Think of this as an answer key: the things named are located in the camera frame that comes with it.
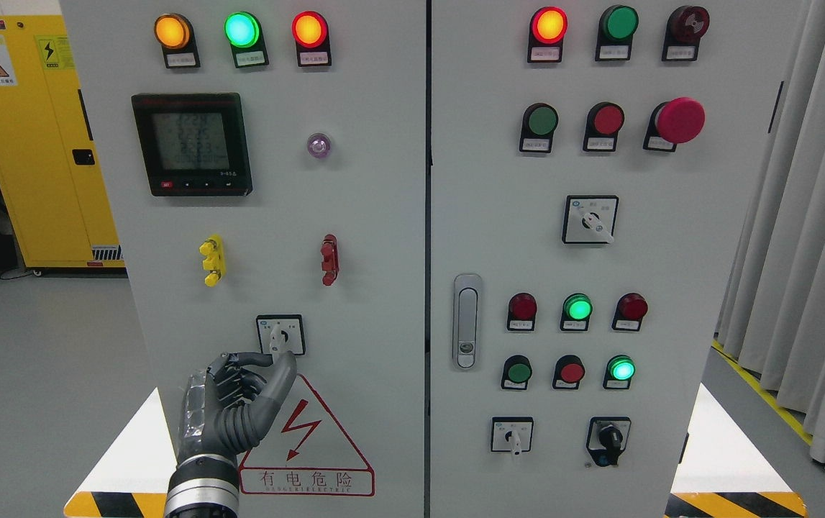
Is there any white rotary switch lower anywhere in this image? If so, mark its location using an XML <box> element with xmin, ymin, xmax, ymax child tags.
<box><xmin>490</xmin><ymin>417</ymin><xmax>534</xmax><ymax>458</ymax></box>

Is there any red push button upper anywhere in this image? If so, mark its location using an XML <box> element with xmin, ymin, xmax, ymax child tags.
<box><xmin>582</xmin><ymin>101</ymin><xmax>625</xmax><ymax>152</ymax></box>

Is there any red terminal block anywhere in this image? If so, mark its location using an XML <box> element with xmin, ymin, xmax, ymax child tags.
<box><xmin>320</xmin><ymin>234</ymin><xmax>340</xmax><ymax>286</ymax></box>

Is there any yellow terminal block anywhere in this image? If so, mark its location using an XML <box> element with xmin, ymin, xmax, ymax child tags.
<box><xmin>199</xmin><ymin>234</ymin><xmax>226</xmax><ymax>286</ymax></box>

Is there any left grey cabinet door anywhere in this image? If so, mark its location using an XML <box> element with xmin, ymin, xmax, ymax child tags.
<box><xmin>60</xmin><ymin>1</ymin><xmax>427</xmax><ymax>517</ymax></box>

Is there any dark red lamp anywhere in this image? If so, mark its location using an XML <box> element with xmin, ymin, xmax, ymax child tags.
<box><xmin>611</xmin><ymin>293</ymin><xmax>649</xmax><ymax>332</ymax></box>
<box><xmin>506</xmin><ymin>292</ymin><xmax>538</xmax><ymax>332</ymax></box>

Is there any orange indicator lamp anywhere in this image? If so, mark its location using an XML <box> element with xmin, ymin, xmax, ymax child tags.
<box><xmin>155</xmin><ymin>13</ymin><xmax>201</xmax><ymax>70</ymax></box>

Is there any green push button upper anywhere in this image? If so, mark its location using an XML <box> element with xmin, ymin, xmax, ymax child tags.
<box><xmin>519</xmin><ymin>103</ymin><xmax>559</xmax><ymax>154</ymax></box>

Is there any white rotary selector switch upper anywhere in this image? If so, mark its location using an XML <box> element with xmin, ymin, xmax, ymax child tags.
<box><xmin>561</xmin><ymin>196</ymin><xmax>619</xmax><ymax>245</ymax></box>

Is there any red emergency stop button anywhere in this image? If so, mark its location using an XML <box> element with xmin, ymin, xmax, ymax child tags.
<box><xmin>642</xmin><ymin>97</ymin><xmax>706</xmax><ymax>152</ymax></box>

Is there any red indicator lamp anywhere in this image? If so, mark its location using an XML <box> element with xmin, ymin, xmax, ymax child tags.
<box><xmin>527</xmin><ymin>6</ymin><xmax>569</xmax><ymax>63</ymax></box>
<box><xmin>291</xmin><ymin>11</ymin><xmax>332</xmax><ymax>68</ymax></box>

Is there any green push button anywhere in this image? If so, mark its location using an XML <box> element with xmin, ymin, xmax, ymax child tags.
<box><xmin>519</xmin><ymin>103</ymin><xmax>559</xmax><ymax>154</ymax></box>
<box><xmin>500</xmin><ymin>355</ymin><xmax>533</xmax><ymax>391</ymax></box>

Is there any lit green lamp middle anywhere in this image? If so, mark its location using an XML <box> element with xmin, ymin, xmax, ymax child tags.
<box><xmin>560</xmin><ymin>293</ymin><xmax>593</xmax><ymax>332</ymax></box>

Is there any red push button lower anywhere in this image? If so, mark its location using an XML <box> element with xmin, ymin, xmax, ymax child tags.
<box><xmin>552</xmin><ymin>355</ymin><xmax>585</xmax><ymax>391</ymax></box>

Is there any dark red lamp middle left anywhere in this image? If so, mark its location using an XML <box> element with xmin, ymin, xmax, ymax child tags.
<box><xmin>506</xmin><ymin>292</ymin><xmax>538</xmax><ymax>332</ymax></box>

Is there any green push button lower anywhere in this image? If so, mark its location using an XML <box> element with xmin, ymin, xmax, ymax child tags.
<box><xmin>500</xmin><ymin>355</ymin><xmax>533</xmax><ymax>391</ymax></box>

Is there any black digital power meter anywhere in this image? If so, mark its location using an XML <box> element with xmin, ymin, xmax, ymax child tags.
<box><xmin>132</xmin><ymin>92</ymin><xmax>253</xmax><ymax>196</ymax></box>

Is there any green indicator lamp top left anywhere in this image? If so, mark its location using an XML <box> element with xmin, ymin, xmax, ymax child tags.
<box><xmin>224</xmin><ymin>11</ymin><xmax>270</xmax><ymax>69</ymax></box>

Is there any dark green indicator lamp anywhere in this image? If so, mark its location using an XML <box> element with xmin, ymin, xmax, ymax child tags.
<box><xmin>594</xmin><ymin>4</ymin><xmax>639</xmax><ymax>62</ymax></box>

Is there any grey cabinet door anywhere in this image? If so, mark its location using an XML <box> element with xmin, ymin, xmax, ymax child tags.
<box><xmin>429</xmin><ymin>1</ymin><xmax>808</xmax><ymax>517</ymax></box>
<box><xmin>60</xmin><ymin>1</ymin><xmax>427</xmax><ymax>517</ymax></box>

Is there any red indicator lamp top left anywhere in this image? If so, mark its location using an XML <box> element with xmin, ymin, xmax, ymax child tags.
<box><xmin>291</xmin><ymin>11</ymin><xmax>332</xmax><ymax>68</ymax></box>

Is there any red indicator lamp top right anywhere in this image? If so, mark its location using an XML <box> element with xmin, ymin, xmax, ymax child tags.
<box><xmin>527</xmin><ymin>6</ymin><xmax>569</xmax><ymax>63</ymax></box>

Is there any dark red lamp middle right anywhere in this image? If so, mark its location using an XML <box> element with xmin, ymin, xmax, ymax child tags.
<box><xmin>611</xmin><ymin>293</ymin><xmax>649</xmax><ymax>332</ymax></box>

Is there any white rotary switch door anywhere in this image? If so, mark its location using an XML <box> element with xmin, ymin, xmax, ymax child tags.
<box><xmin>255</xmin><ymin>314</ymin><xmax>306</xmax><ymax>356</ymax></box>

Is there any silver door lock handle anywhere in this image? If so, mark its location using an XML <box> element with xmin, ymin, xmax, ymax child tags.
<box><xmin>452</xmin><ymin>274</ymin><xmax>483</xmax><ymax>370</ymax></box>

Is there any small clear light bulb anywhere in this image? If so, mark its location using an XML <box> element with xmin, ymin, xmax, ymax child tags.
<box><xmin>306</xmin><ymin>132</ymin><xmax>333</xmax><ymax>160</ymax></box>

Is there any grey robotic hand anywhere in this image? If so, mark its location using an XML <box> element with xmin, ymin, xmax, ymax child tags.
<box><xmin>176</xmin><ymin>351</ymin><xmax>297</xmax><ymax>463</ymax></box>

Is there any red electric danger sign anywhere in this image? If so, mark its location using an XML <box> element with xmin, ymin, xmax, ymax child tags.
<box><xmin>239</xmin><ymin>375</ymin><xmax>375</xmax><ymax>497</ymax></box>

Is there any dark red buzzer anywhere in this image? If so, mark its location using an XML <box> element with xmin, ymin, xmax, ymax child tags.
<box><xmin>661</xmin><ymin>4</ymin><xmax>711</xmax><ymax>62</ymax></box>

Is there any lit green button lower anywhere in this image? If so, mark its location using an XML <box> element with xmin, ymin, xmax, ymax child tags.
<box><xmin>602</xmin><ymin>354</ymin><xmax>636</xmax><ymax>390</ymax></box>

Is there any yellow safety storage cabinet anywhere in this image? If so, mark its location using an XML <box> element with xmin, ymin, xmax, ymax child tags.
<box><xmin>0</xmin><ymin>14</ymin><xmax>125</xmax><ymax>273</ymax></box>

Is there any grey curtain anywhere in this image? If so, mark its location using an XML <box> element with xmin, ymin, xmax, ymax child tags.
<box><xmin>718</xmin><ymin>1</ymin><xmax>825</xmax><ymax>469</ymax></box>

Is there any right grey cabinet door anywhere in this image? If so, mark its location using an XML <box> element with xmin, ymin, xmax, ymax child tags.
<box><xmin>429</xmin><ymin>1</ymin><xmax>808</xmax><ymax>517</ymax></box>

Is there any red push button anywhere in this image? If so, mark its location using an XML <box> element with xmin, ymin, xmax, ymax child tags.
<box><xmin>552</xmin><ymin>355</ymin><xmax>585</xmax><ymax>391</ymax></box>
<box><xmin>582</xmin><ymin>101</ymin><xmax>625</xmax><ymax>152</ymax></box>

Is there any black knob selector switch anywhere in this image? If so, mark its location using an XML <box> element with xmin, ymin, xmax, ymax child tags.
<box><xmin>585</xmin><ymin>417</ymin><xmax>632</xmax><ymax>468</ymax></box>

